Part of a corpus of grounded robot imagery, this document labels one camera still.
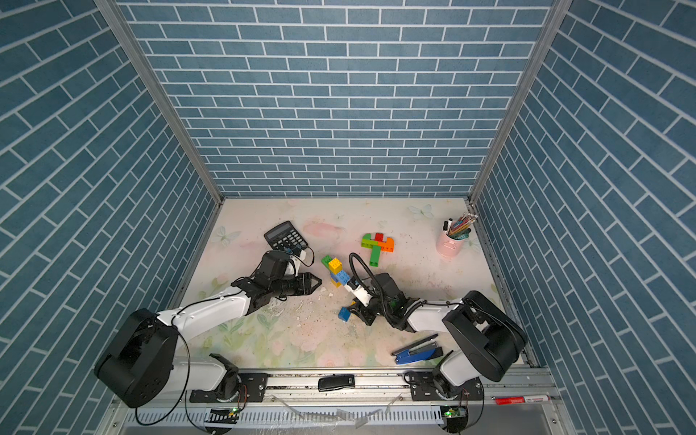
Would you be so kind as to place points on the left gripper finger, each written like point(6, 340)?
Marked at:
point(305, 291)
point(309, 282)

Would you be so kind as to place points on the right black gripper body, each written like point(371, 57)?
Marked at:
point(376, 308)

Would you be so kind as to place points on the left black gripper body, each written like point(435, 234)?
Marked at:
point(285, 286)

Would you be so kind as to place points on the dark green long lego brick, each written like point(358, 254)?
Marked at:
point(326, 260)

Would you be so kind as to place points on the light blue long lego brick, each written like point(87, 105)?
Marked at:
point(343, 277)

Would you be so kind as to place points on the orange long lego brick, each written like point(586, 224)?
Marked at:
point(387, 246)

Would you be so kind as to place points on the lime long lego brick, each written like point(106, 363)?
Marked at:
point(368, 243)

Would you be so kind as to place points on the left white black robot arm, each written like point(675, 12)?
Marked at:
point(150, 354)

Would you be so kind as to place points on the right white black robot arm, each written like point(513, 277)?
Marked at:
point(489, 341)

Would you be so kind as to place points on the black desk calculator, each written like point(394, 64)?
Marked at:
point(285, 237)

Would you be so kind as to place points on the blue black stapler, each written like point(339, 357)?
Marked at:
point(424, 349)

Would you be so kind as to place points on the pink pencil cup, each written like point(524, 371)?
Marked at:
point(448, 247)

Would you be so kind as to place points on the coloured pencils bundle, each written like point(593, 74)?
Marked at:
point(458, 229)

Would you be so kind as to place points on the red marker pen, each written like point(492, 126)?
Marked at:
point(522, 399)

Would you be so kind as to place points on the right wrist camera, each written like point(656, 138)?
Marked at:
point(358, 292)

